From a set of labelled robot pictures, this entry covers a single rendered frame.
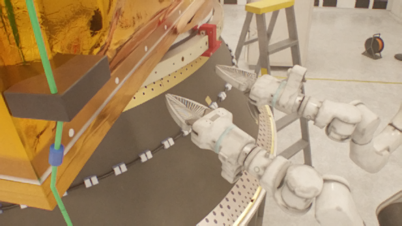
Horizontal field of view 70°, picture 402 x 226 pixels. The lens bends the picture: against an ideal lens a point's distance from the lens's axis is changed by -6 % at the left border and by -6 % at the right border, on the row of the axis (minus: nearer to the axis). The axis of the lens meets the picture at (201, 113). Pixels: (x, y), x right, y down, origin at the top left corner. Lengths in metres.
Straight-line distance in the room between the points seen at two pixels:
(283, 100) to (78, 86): 0.58
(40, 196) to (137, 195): 0.50
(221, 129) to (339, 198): 0.26
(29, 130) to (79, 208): 0.52
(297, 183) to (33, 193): 0.41
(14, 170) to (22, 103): 0.11
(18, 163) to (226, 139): 0.39
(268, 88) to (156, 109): 0.33
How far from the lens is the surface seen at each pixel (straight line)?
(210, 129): 0.63
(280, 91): 0.81
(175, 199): 0.95
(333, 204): 0.58
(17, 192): 0.44
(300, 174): 0.58
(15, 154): 0.39
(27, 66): 0.35
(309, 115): 0.81
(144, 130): 0.88
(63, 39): 0.37
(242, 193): 1.14
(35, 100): 0.32
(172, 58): 0.88
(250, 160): 0.61
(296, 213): 0.61
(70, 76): 0.33
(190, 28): 1.02
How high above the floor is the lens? 2.04
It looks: 33 degrees down
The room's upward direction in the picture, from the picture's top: 2 degrees counter-clockwise
